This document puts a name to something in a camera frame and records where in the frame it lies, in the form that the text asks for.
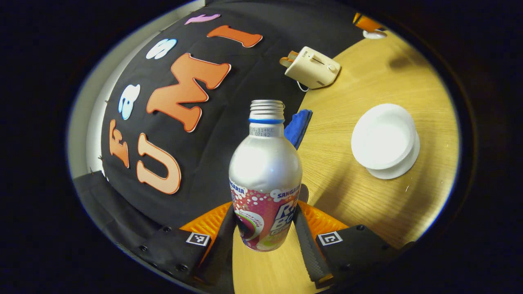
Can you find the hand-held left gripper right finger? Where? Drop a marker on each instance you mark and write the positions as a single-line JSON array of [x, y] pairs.
[[310, 245]]

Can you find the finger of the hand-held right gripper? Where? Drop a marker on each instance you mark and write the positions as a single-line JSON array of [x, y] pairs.
[[369, 24]]

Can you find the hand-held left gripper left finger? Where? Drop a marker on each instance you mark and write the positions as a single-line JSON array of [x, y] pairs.
[[220, 249]]

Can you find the silver water bottle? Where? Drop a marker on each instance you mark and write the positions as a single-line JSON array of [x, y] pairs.
[[265, 171]]

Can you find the white teacup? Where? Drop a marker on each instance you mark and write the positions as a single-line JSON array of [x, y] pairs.
[[382, 136]]

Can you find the white toaster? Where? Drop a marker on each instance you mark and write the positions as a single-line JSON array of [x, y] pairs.
[[312, 67]]

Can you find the toasted bread slice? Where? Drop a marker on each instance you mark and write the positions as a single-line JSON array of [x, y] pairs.
[[285, 61], [293, 54]]

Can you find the white saucer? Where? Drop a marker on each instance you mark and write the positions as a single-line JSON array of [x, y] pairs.
[[402, 169]]

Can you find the blue folded cloth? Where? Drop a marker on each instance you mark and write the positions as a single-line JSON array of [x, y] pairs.
[[298, 126]]

